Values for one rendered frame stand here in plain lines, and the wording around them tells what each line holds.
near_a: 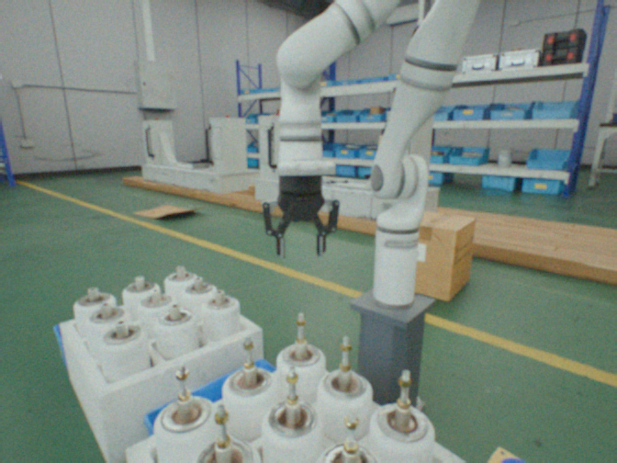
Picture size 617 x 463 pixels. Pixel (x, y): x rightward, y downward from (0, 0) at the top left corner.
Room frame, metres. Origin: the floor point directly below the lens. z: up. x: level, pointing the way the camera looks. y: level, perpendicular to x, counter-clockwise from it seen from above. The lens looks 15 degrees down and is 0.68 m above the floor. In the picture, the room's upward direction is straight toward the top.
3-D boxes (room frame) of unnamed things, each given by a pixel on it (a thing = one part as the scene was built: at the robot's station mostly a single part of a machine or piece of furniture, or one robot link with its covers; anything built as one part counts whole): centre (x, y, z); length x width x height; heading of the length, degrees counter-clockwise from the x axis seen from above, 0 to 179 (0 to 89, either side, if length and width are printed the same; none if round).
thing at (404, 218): (0.79, -0.20, 0.54); 0.09 x 0.09 x 0.17; 19
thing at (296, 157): (0.63, 0.01, 0.64); 0.11 x 0.09 x 0.06; 10
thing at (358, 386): (0.56, -0.06, 0.25); 0.08 x 0.08 x 0.01
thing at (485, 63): (4.84, -2.11, 1.42); 0.43 x 0.37 x 0.19; 136
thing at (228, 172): (4.38, 1.29, 0.45); 1.61 x 0.57 x 0.74; 49
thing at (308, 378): (0.65, 0.01, 0.16); 0.10 x 0.10 x 0.18
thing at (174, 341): (0.80, 0.32, 0.16); 0.10 x 0.10 x 0.18
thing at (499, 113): (4.63, -2.42, 0.90); 0.50 x 0.38 x 0.21; 137
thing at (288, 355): (0.65, 0.01, 0.25); 0.08 x 0.08 x 0.01
